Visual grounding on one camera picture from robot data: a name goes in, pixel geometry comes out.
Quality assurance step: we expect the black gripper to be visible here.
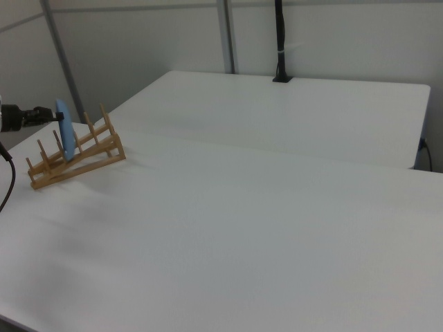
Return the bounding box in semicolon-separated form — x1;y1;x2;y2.
1;104;65;133

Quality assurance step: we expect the blue round plate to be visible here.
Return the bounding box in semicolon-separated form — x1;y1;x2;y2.
55;98;78;163

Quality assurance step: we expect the wooden plate rack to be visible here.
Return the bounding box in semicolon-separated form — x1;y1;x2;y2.
25;102;127;190

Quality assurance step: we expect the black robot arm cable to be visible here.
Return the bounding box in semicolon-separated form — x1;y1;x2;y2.
0;139;17;213

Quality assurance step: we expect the grey corner partition post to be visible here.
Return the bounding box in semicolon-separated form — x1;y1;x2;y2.
217;0;240;75

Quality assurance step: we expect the black camera pole with base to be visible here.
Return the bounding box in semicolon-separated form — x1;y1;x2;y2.
271;0;293;84

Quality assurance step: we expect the black cable beside table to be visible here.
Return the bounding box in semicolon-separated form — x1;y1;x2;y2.
419;137;434;172

